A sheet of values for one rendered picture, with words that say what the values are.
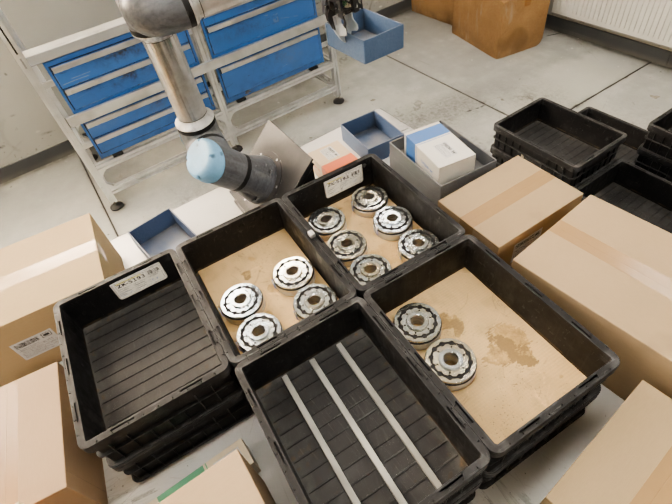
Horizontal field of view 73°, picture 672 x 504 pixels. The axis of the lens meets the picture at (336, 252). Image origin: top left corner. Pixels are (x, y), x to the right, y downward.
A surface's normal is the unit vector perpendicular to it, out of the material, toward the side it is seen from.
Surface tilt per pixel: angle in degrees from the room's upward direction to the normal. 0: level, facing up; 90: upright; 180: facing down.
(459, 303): 0
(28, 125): 90
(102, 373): 0
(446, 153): 0
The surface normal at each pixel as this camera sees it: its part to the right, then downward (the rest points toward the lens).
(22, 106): 0.55, 0.57
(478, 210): -0.12, -0.66
